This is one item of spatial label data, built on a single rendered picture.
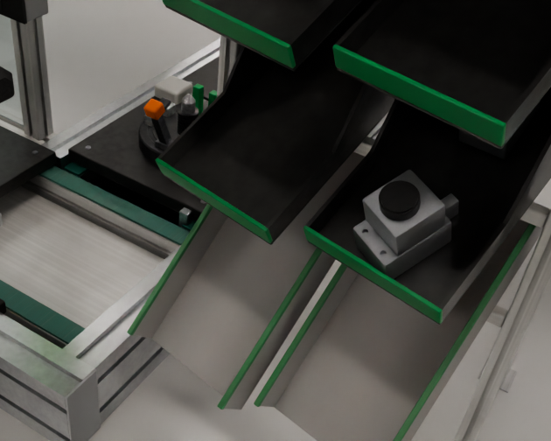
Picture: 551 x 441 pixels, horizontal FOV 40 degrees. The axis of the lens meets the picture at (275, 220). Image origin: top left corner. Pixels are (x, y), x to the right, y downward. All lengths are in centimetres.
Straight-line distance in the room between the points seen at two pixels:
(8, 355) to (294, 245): 32
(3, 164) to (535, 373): 76
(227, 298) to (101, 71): 84
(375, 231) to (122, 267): 48
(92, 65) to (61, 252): 61
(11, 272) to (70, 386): 24
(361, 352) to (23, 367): 35
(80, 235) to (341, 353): 45
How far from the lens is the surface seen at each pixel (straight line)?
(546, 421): 101
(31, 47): 109
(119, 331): 86
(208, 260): 79
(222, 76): 73
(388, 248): 59
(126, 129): 116
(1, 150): 113
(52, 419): 86
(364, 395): 73
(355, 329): 74
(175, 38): 167
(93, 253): 102
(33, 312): 91
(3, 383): 89
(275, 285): 76
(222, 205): 63
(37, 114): 113
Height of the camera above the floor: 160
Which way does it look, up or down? 39 degrees down
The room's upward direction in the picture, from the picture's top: 7 degrees clockwise
